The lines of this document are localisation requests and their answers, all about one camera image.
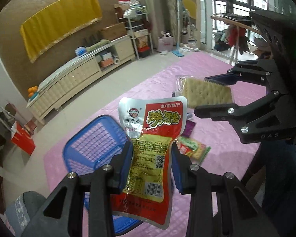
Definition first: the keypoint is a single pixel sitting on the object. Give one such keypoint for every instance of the cardboard box on cabinet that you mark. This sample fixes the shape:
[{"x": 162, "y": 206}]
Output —
[{"x": 113, "y": 32}]

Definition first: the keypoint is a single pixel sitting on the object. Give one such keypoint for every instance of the blue plastic basket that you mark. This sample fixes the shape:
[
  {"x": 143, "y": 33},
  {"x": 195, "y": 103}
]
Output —
[{"x": 92, "y": 147}]

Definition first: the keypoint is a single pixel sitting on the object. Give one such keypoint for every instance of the red paper bag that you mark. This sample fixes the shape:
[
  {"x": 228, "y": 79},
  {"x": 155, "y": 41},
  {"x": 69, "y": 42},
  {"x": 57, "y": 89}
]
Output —
[{"x": 22, "y": 138}]

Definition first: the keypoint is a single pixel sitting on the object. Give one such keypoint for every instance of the yellow cloth over television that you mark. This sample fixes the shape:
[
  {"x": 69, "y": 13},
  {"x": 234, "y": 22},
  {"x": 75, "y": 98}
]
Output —
[{"x": 56, "y": 22}]

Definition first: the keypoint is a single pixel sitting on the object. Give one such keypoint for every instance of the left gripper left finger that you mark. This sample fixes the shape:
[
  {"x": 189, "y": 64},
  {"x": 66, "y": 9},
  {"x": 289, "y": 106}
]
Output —
[{"x": 62, "y": 212}]

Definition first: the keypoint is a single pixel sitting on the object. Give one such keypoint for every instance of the pink shopping bag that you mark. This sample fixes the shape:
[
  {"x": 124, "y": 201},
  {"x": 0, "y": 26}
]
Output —
[{"x": 165, "y": 42}]

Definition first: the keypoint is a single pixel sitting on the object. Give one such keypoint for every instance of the patterned curtain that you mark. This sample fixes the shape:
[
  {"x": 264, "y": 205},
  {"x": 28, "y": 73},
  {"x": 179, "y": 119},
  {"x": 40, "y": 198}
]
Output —
[{"x": 169, "y": 9}]

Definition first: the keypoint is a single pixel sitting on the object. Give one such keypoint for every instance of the wooden drying rack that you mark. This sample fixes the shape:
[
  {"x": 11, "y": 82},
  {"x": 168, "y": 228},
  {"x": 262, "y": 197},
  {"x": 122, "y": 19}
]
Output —
[{"x": 234, "y": 54}]

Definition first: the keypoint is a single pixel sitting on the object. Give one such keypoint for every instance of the plate of oranges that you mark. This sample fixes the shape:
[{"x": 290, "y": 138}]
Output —
[{"x": 32, "y": 91}]

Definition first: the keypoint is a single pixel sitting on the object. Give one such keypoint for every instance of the white metal shelf rack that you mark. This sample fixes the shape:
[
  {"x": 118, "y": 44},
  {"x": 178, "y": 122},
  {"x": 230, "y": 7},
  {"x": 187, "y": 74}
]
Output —
[{"x": 139, "y": 28}]

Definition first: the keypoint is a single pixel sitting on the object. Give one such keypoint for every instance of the grey chair cover with crown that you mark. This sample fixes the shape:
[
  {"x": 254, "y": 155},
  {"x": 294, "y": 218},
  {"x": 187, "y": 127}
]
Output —
[{"x": 19, "y": 213}]

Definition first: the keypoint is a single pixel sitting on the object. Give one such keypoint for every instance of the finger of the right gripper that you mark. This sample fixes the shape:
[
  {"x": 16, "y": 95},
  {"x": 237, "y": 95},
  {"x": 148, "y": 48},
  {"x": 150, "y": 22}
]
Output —
[
  {"x": 236, "y": 118},
  {"x": 250, "y": 71}
]

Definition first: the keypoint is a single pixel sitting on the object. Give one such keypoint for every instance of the red white snack packet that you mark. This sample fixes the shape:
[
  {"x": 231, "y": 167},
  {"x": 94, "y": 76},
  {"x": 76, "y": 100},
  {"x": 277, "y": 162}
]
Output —
[{"x": 152, "y": 126}]

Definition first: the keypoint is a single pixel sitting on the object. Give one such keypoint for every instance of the cracker packet green ends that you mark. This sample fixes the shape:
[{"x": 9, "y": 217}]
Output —
[{"x": 200, "y": 92}]

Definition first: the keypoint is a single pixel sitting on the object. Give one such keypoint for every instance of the purple snack packet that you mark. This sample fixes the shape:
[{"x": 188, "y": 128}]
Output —
[{"x": 189, "y": 127}]

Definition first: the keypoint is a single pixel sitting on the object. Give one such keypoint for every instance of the cream television cabinet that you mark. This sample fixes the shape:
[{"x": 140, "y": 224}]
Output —
[{"x": 77, "y": 74}]

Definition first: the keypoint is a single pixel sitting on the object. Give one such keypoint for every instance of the blue tissue pack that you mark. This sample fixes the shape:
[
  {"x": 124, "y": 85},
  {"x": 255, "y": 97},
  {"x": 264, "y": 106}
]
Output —
[{"x": 80, "y": 51}]

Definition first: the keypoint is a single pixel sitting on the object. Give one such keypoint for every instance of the green folded cloth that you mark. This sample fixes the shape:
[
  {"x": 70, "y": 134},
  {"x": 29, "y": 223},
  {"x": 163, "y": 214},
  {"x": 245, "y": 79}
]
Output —
[{"x": 99, "y": 44}]

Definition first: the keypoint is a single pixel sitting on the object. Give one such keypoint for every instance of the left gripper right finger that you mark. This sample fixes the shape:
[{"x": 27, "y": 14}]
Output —
[{"x": 219, "y": 205}]

